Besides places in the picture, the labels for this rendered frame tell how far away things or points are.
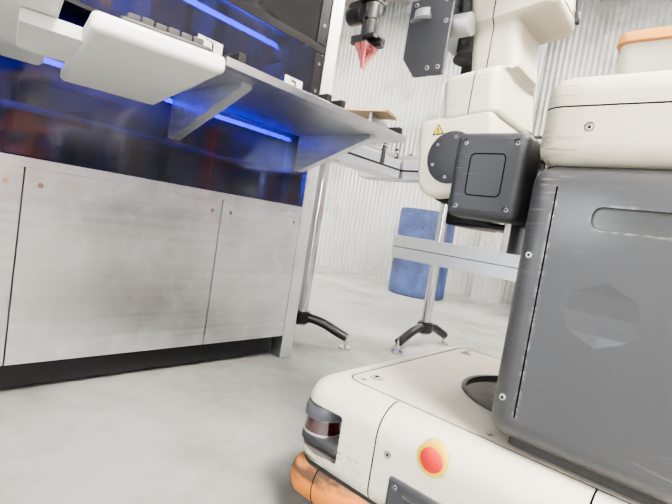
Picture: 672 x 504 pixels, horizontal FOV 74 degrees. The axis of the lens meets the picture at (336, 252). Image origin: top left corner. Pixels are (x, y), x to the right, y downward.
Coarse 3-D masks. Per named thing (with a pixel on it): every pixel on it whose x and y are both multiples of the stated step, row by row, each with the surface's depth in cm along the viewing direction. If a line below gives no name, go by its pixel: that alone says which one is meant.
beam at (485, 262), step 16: (400, 240) 235; (416, 240) 229; (400, 256) 235; (416, 256) 228; (432, 256) 222; (448, 256) 216; (464, 256) 211; (480, 256) 206; (496, 256) 201; (512, 256) 196; (480, 272) 205; (496, 272) 200; (512, 272) 195
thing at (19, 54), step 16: (0, 0) 64; (16, 0) 63; (32, 0) 62; (48, 0) 61; (0, 16) 70; (16, 16) 69; (0, 32) 79; (16, 32) 77; (0, 48) 89; (16, 48) 87
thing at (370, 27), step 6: (372, 18) 144; (366, 24) 144; (372, 24) 144; (378, 24) 145; (366, 30) 144; (372, 30) 144; (378, 30) 146; (354, 36) 147; (366, 36) 144; (372, 36) 142; (378, 36) 143; (384, 42) 145
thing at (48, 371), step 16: (16, 240) 108; (128, 352) 137; (144, 352) 141; (160, 352) 145; (176, 352) 149; (192, 352) 154; (208, 352) 158; (224, 352) 163; (240, 352) 169; (256, 352) 175; (0, 368) 114; (16, 368) 116; (32, 368) 119; (48, 368) 122; (64, 368) 125; (80, 368) 128; (96, 368) 131; (112, 368) 134; (128, 368) 138; (144, 368) 142; (0, 384) 114; (16, 384) 117
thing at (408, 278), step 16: (416, 208) 407; (400, 224) 422; (416, 224) 405; (432, 224) 401; (432, 240) 402; (448, 240) 409; (400, 272) 414; (416, 272) 405; (400, 288) 412; (416, 288) 406
